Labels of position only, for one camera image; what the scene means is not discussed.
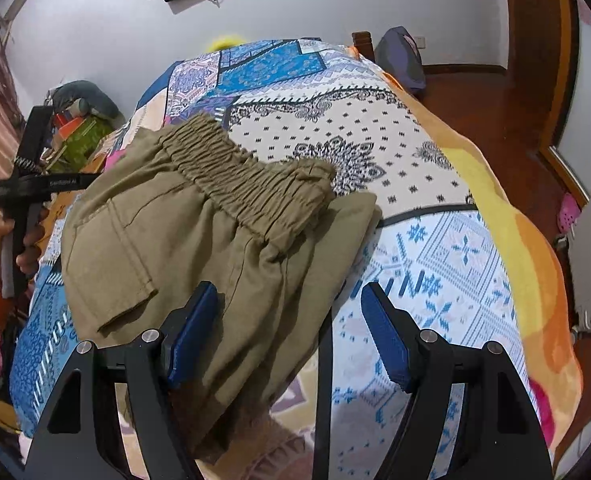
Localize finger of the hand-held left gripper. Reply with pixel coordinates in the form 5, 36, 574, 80
12, 105, 49, 177

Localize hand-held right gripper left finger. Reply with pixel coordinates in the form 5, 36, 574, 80
23, 280, 221, 480

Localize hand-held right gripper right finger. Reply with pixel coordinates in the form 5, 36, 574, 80
360, 281, 556, 480

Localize khaki pants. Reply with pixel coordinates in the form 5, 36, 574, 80
60, 112, 384, 466

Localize person's left hand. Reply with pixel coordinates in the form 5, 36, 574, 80
0, 209, 47, 281

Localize orange box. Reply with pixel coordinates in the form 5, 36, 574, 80
54, 114, 85, 137

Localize blue patchwork bedsheet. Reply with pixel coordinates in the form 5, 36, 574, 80
8, 37, 543, 480

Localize orange yellow blanket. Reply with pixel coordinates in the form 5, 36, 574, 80
345, 45, 584, 457

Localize yellow hoop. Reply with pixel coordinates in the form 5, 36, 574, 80
206, 35, 247, 54

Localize pink slipper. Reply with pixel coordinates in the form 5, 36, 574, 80
557, 192, 582, 234

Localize grey backpack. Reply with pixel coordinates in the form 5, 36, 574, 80
377, 26, 427, 94

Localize wooden bed post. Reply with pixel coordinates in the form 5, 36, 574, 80
351, 31, 377, 62

